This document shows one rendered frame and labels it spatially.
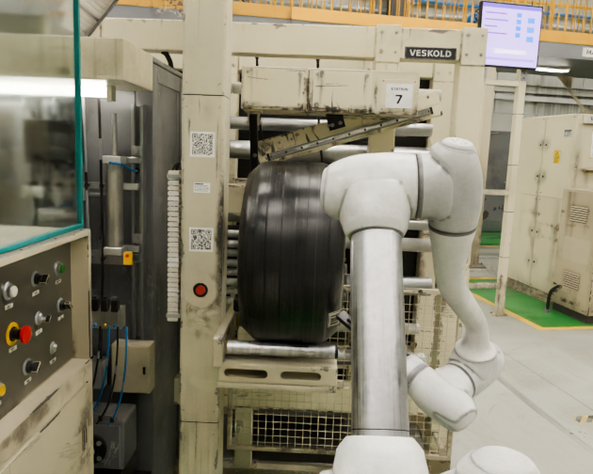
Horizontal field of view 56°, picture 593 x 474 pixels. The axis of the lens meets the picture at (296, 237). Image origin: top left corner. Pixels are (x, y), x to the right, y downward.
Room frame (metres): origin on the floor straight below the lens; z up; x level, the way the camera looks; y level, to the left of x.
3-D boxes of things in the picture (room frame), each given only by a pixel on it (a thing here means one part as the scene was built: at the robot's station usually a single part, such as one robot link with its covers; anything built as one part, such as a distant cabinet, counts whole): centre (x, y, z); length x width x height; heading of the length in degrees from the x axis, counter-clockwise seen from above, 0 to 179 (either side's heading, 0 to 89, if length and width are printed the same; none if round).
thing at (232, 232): (2.18, 0.25, 1.05); 0.20 x 0.15 x 0.30; 89
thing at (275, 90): (2.08, -0.10, 1.71); 0.61 x 0.25 x 0.15; 89
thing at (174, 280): (1.75, 0.38, 1.19); 0.05 x 0.04 x 0.48; 179
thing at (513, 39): (5.26, -1.82, 2.60); 0.60 x 0.05 x 0.55; 101
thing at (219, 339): (1.80, 0.21, 0.90); 0.40 x 0.03 x 0.10; 179
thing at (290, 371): (1.65, 0.04, 0.84); 0.36 x 0.09 x 0.06; 89
